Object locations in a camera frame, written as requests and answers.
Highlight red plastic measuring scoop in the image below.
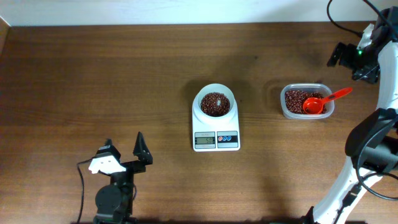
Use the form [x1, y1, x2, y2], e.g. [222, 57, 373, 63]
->
[303, 87, 353, 114]

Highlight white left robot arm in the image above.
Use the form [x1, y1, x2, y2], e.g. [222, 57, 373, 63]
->
[89, 132, 153, 224]

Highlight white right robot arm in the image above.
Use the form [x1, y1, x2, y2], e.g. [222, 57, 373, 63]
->
[300, 5, 397, 224]

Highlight white digital kitchen scale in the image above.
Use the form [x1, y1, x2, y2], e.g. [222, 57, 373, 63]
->
[192, 96, 241, 152]

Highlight red beans in bowl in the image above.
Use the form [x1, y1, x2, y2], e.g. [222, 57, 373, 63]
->
[200, 92, 230, 117]

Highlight white round bowl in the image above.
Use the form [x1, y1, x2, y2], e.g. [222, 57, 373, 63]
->
[192, 83, 238, 123]

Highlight clear plastic bean container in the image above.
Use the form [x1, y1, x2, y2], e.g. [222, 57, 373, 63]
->
[280, 83, 335, 120]

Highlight red adzuki beans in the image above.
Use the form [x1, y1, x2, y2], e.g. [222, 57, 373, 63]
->
[284, 90, 324, 114]

